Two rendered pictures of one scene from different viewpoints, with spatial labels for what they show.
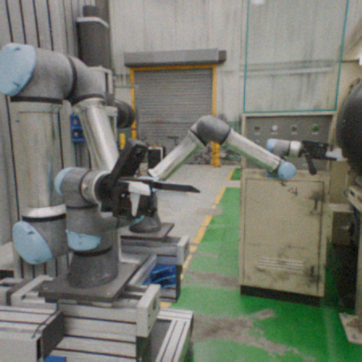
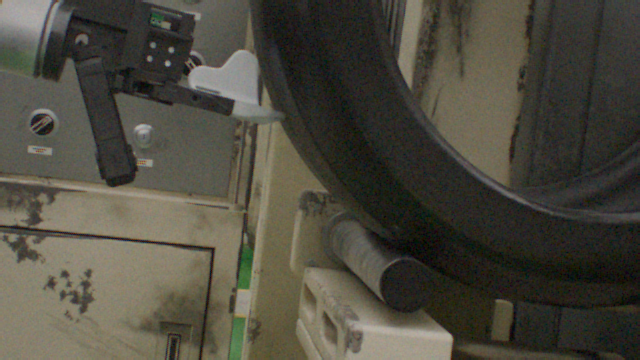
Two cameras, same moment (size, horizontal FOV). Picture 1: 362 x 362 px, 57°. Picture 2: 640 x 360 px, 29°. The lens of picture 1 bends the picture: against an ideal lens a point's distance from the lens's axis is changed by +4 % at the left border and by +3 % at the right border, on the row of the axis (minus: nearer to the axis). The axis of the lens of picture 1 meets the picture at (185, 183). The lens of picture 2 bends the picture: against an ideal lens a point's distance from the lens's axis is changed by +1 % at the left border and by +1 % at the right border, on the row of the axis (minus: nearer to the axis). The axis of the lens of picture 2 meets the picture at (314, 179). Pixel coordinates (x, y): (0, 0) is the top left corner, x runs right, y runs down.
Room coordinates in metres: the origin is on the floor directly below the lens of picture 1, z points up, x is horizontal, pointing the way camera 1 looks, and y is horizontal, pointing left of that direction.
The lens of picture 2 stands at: (0.52, -0.36, 1.03)
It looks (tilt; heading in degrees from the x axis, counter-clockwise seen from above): 3 degrees down; 338
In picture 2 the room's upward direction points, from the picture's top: 7 degrees clockwise
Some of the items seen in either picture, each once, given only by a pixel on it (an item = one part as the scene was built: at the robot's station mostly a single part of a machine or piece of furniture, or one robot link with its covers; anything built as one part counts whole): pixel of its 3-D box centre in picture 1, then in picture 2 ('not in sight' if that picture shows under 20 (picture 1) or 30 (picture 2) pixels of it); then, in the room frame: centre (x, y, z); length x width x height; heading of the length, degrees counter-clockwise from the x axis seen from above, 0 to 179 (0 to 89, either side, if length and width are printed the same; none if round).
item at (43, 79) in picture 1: (44, 159); not in sight; (0.86, 0.37, 1.09); 0.15 x 0.12 x 0.55; 143
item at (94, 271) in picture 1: (93, 260); not in sight; (0.97, 0.29, 0.77); 0.15 x 0.15 x 0.10
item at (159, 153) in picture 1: (156, 160); not in sight; (8.26, 0.76, 0.38); 1.20 x 0.80 x 0.76; 176
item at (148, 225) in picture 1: (145, 217); not in sight; (1.45, 0.19, 0.77); 0.15 x 0.15 x 0.10
